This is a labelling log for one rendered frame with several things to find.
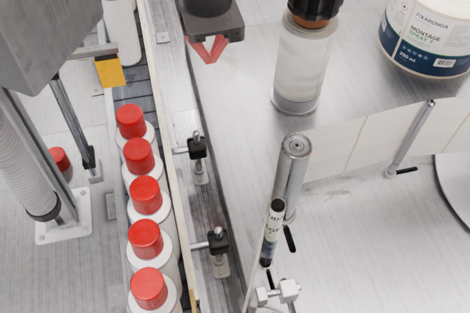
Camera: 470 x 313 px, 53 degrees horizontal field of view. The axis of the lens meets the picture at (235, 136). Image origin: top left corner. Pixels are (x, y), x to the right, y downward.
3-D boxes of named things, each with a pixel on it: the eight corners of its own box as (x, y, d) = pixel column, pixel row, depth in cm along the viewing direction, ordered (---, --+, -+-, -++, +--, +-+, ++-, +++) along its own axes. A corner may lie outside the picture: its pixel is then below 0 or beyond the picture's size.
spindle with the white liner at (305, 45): (326, 111, 83) (370, -34, 59) (278, 120, 82) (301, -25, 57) (310, 75, 88) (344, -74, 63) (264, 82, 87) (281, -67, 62)
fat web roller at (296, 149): (299, 223, 71) (321, 157, 55) (271, 229, 70) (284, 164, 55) (290, 196, 73) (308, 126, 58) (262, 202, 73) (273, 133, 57)
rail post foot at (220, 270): (230, 276, 71) (230, 274, 71) (213, 279, 71) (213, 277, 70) (223, 242, 74) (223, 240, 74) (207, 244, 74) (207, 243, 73)
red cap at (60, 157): (72, 156, 83) (67, 146, 80) (67, 173, 81) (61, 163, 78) (53, 155, 83) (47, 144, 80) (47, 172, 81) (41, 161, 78)
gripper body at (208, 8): (224, -16, 59) (223, -71, 53) (245, 38, 54) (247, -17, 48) (173, -9, 58) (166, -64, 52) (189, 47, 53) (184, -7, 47)
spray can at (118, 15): (143, 65, 89) (125, -28, 72) (115, 69, 88) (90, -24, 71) (140, 46, 91) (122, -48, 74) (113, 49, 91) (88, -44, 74)
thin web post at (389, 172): (397, 177, 76) (442, 105, 60) (386, 179, 76) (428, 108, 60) (392, 168, 77) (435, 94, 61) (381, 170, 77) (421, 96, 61)
